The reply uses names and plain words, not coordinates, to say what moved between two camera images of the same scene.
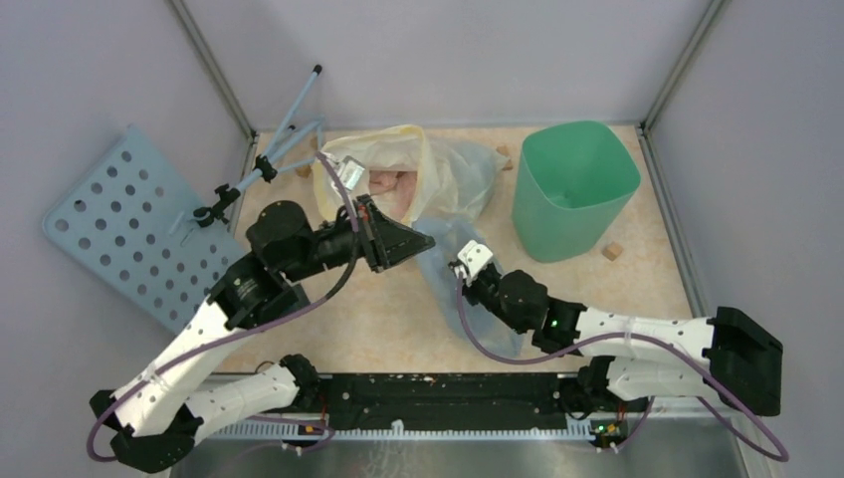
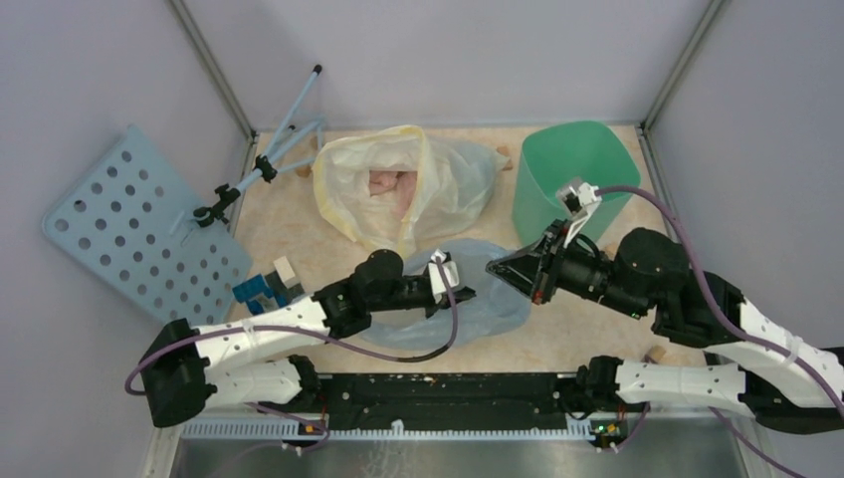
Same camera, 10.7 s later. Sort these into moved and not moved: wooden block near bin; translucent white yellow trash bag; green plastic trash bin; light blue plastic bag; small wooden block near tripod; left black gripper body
Moved: left black gripper body; light blue plastic bag
Not moved: wooden block near bin; green plastic trash bin; translucent white yellow trash bag; small wooden block near tripod
